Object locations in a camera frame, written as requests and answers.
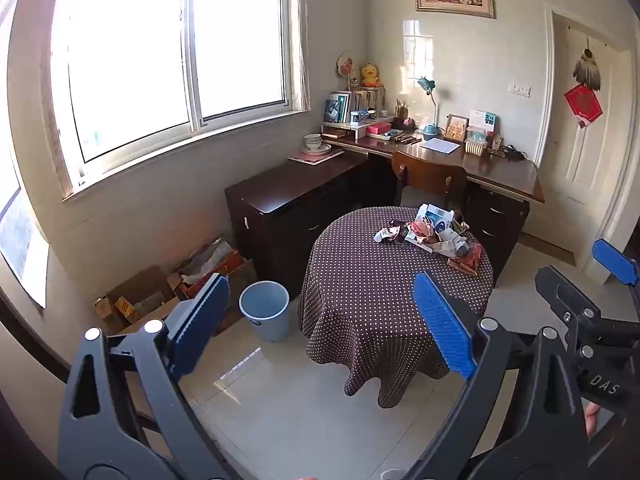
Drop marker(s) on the teal desk lamp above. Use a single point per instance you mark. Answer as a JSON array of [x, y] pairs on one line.
[[431, 132]]

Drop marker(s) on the small blue white container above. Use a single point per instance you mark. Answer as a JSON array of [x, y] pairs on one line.
[[356, 118]]

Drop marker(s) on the paper sheet on cabinet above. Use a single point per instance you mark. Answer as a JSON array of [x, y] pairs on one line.
[[312, 158]]

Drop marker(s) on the small yellow red box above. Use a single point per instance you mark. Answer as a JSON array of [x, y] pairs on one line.
[[126, 308]]

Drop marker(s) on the red diamond door decoration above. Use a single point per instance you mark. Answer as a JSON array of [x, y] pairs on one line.
[[583, 102]]

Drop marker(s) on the white desk riser shelf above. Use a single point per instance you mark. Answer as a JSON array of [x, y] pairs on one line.
[[336, 125]]

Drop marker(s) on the person's right hand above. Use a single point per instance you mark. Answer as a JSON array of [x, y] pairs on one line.
[[592, 417]]

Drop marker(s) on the row of books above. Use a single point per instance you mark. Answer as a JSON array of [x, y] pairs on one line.
[[337, 107]]

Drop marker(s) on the cream ribbed basket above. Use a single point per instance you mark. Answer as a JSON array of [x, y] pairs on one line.
[[475, 147]]

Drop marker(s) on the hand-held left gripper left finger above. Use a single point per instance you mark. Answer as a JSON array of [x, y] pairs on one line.
[[200, 325]]

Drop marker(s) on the wooden chair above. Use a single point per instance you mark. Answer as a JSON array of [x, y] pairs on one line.
[[425, 172]]

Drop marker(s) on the large sliding window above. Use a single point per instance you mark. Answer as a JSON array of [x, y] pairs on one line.
[[125, 60]]

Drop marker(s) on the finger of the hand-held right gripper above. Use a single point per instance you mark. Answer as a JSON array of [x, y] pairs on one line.
[[562, 292], [615, 261]]

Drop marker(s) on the ceramic plate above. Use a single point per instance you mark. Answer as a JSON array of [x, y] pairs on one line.
[[325, 149]]

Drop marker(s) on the pink flat box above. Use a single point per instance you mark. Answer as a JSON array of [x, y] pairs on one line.
[[378, 127]]

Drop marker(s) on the wooden crate with books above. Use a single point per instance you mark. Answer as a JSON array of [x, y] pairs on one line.
[[367, 100]]

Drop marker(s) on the brown polka dot tablecloth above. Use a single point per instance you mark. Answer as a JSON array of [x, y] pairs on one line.
[[370, 285]]

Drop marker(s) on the clear plastic sheet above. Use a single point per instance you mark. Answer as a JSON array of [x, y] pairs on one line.
[[205, 260]]

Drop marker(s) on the pile of wrappers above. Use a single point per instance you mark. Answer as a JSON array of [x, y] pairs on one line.
[[425, 237]]

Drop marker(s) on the row of dark pens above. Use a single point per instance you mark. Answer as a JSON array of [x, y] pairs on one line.
[[405, 137]]

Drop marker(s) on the white slipper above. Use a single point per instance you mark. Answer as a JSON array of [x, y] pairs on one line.
[[392, 475]]

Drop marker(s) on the white teal desk card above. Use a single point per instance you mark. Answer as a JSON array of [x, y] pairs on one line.
[[484, 120]]

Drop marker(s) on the dark wooden cabinet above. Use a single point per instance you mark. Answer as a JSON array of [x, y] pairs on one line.
[[285, 185]]

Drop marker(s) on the stacked ceramic bowls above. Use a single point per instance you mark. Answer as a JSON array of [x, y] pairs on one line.
[[313, 141]]

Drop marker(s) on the round decorative fan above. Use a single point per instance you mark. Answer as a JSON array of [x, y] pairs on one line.
[[345, 66]]

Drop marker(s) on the dark wooden desk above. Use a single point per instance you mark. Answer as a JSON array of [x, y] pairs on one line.
[[500, 172]]

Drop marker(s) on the dark brush holder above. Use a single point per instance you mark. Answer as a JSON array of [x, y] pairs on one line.
[[401, 121]]

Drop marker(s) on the brown cardboard box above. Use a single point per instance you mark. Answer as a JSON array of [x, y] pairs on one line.
[[145, 285]]

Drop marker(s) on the white paper sheet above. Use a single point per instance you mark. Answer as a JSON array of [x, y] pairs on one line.
[[440, 145]]

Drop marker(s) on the small wooden picture frame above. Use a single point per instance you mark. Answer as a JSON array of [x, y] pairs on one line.
[[456, 128]]

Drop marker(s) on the hanging straw broom ornament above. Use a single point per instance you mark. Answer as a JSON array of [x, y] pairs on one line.
[[587, 72]]

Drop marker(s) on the orange cardboard box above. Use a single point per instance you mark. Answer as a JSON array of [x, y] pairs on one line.
[[237, 266]]

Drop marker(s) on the white door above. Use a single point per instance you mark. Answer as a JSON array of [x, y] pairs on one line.
[[575, 160]]

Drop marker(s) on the blue white packet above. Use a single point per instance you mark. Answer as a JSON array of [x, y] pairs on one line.
[[440, 218]]

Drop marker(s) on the light blue waste bin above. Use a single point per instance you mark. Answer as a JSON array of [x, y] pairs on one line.
[[265, 325]]

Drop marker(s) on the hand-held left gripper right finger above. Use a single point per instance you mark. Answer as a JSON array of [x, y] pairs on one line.
[[442, 325]]

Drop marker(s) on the yellow duck plush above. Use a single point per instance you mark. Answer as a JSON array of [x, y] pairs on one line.
[[371, 75]]

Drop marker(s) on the white light switch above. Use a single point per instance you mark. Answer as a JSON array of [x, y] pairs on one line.
[[520, 90]]

